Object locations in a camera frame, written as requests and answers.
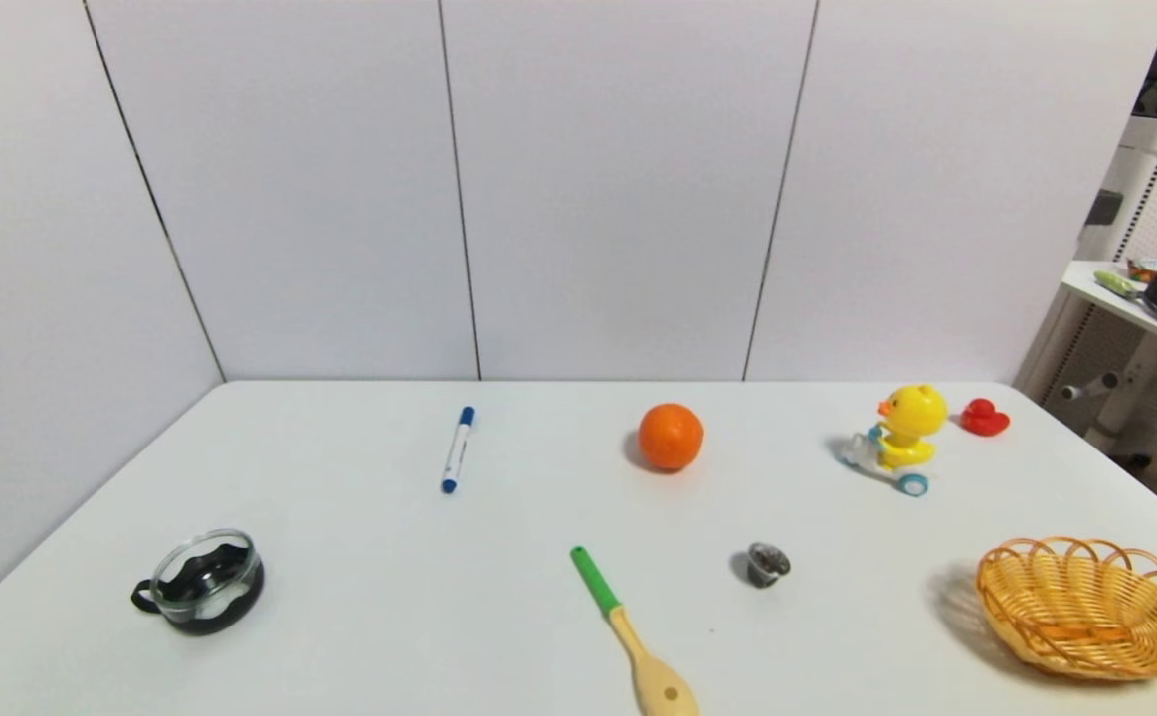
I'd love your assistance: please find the yellow duck tricycle toy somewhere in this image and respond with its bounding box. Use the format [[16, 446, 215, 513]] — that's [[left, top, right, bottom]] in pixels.
[[840, 384, 949, 498]]

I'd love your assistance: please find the yellow wicker basket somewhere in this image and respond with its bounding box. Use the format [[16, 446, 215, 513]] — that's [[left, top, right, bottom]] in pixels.
[[976, 537, 1157, 682]]

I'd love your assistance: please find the orange fruit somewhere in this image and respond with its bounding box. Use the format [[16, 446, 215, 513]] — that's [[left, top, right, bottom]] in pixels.
[[637, 402, 706, 472]]

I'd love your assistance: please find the blue and white marker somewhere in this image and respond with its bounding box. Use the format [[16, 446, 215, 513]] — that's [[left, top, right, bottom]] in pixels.
[[440, 406, 476, 495]]

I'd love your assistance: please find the small silver capsule cup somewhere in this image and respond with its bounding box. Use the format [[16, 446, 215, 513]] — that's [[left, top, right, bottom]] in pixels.
[[746, 542, 792, 589]]

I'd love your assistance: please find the small red rubber duck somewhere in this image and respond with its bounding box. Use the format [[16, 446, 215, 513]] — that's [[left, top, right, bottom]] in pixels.
[[960, 398, 1011, 438]]

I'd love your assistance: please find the glass cup with black holder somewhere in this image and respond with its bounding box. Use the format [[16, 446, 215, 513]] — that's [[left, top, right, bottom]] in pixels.
[[130, 528, 266, 637]]

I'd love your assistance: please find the wooden spoon with green handle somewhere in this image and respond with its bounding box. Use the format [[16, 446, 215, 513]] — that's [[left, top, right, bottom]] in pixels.
[[569, 545, 700, 716]]

